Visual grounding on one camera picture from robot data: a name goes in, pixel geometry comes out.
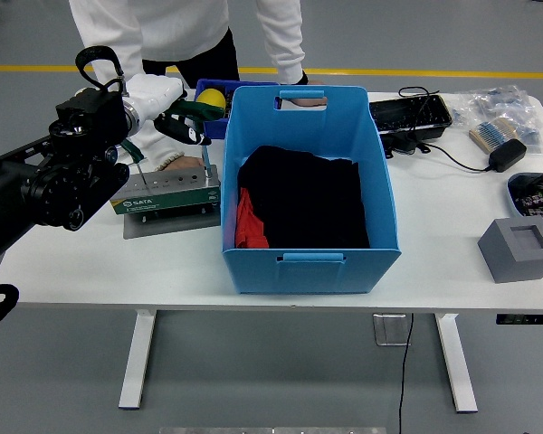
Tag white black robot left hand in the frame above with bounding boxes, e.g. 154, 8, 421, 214
125, 73, 213, 146

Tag person's right hand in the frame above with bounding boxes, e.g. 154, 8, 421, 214
165, 156, 200, 172

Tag person's left hand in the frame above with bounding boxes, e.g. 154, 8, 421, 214
291, 80, 329, 109

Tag green grey hex key holder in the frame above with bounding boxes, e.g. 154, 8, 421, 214
110, 165, 222, 217

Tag small green T-handle hex key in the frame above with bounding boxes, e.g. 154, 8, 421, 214
119, 138, 147, 186

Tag large green T-handle hex key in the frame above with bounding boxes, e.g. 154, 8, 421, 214
169, 99, 227, 178

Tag large blue folding box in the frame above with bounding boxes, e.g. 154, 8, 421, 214
220, 84, 403, 296

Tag black wrist watch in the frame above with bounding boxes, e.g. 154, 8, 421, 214
278, 71, 310, 87

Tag small blue parts bin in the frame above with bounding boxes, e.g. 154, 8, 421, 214
194, 78, 280, 141

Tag yellow ball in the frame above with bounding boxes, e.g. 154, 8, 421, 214
196, 89, 227, 109

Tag person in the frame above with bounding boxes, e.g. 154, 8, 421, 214
67, 0, 329, 173

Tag red cloth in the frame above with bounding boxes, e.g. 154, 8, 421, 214
234, 187, 271, 250

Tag black plastic tray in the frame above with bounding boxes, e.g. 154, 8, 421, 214
368, 93, 453, 142

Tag black cloth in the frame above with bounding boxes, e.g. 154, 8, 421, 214
237, 145, 371, 250

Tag taped resistor strip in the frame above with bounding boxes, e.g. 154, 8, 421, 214
469, 116, 519, 153

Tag clear plastic component bags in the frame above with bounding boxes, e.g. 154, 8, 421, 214
450, 84, 543, 157

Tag white table leg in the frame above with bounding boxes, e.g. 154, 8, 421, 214
118, 309, 158, 411
433, 312, 480, 413

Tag black power adapter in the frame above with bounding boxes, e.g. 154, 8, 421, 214
487, 138, 529, 173

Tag blue white bowl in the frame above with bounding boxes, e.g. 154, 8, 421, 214
506, 171, 543, 227

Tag metal floor socket plate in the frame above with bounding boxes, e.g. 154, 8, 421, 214
373, 313, 413, 347

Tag mixed electronic parts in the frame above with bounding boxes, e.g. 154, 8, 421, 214
513, 174, 543, 225

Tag grey block with square recess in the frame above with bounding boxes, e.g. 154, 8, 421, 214
477, 216, 543, 285

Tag black table control panel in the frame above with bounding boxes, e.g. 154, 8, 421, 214
495, 313, 543, 326

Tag grey metal base plate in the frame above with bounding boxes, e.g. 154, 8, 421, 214
123, 210, 222, 241

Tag black adapter cable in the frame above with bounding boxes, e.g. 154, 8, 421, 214
382, 85, 492, 174

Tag black floor cable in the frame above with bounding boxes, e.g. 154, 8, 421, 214
396, 313, 415, 434

